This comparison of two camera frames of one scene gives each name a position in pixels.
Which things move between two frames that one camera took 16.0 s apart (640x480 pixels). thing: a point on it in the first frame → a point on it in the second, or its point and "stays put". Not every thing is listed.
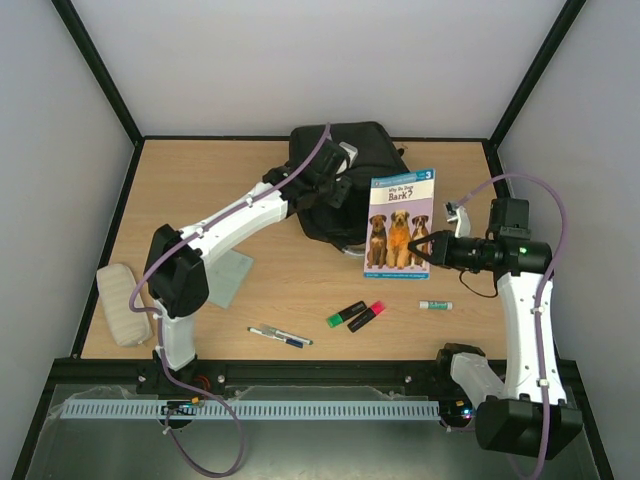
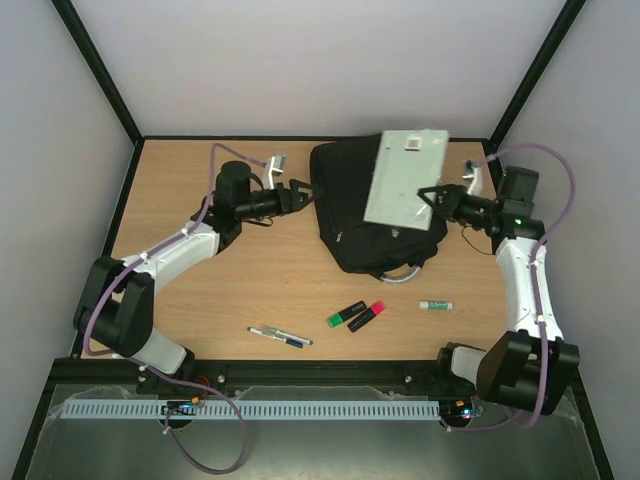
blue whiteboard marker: [293, 342] stays put
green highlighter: [337, 319] stays put
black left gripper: [338, 200] → [297, 202]
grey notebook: [225, 274] → [408, 161]
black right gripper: [441, 249] → [450, 203]
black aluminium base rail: [271, 372] stays put
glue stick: [435, 305] stays put
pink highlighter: [376, 309] stays put
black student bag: [377, 156] → [342, 175]
